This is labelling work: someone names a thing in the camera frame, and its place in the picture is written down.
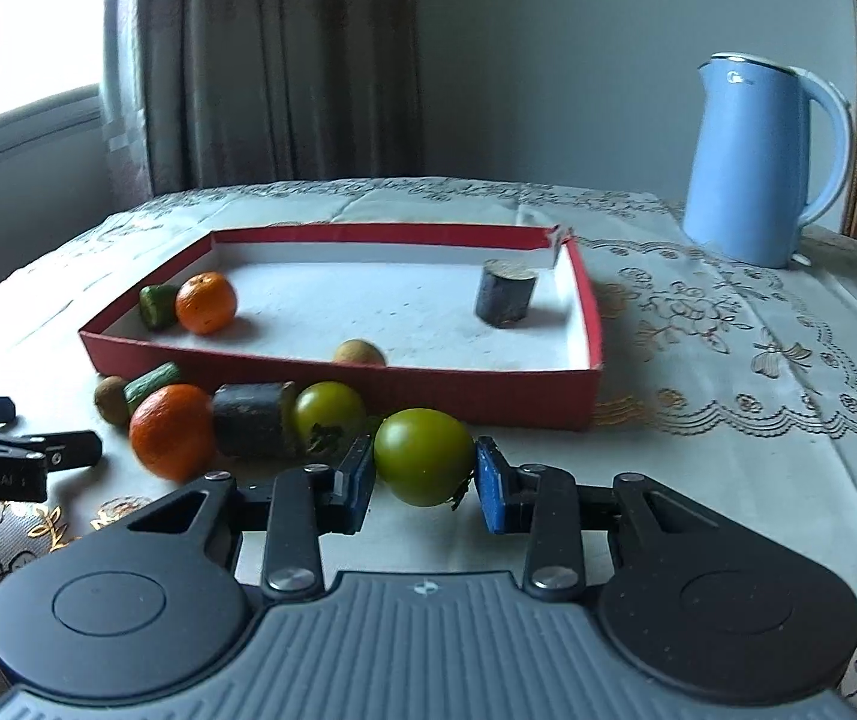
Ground green cucumber piece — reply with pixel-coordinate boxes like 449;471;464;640
138;283;182;331
123;361;184;406

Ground small brown round fruit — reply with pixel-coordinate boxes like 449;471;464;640
333;339;387;367
93;375;131;425

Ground window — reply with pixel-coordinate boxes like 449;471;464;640
0;0;110;166

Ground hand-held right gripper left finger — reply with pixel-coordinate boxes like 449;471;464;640
124;433;378;602

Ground red cardboard box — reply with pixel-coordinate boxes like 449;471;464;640
79;223;604;432

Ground dark sugarcane piece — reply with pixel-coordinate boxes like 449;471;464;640
474;258;538;329
211;381;302;460

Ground orange mandarin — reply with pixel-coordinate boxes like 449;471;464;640
175;271;239;336
128;384;218;482

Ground blue electric kettle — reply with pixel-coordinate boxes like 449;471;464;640
681;52;853;269

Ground green tomato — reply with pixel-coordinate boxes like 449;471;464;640
373;408;476;509
293;381;368;457

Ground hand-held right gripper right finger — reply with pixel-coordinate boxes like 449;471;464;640
475;435;729;602

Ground brown curtain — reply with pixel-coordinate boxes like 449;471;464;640
102;0;425;200

